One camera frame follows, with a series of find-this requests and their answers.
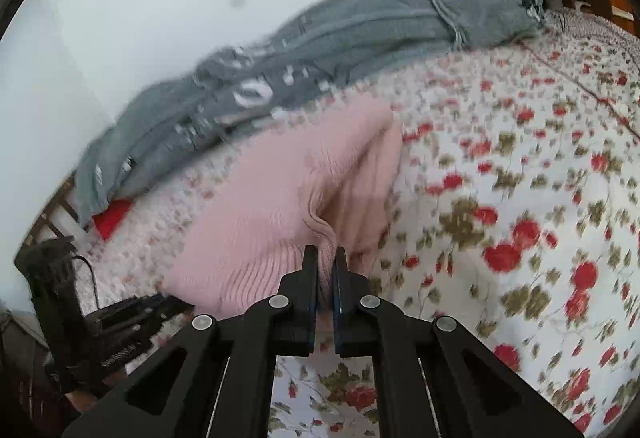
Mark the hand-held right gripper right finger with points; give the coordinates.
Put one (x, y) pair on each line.
(350, 313)

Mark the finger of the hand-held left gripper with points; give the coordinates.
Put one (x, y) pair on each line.
(135, 313)

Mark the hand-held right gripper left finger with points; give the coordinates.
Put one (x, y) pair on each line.
(300, 313)

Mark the pink knit sweater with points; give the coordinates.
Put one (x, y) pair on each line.
(280, 188)

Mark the red cloth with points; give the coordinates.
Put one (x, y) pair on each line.
(112, 219)

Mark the red rose print bed sheet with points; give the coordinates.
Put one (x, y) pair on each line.
(500, 167)

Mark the grey floral quilt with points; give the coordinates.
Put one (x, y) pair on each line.
(350, 32)

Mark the wooden slatted bed frame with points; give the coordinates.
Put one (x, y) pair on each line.
(52, 218)

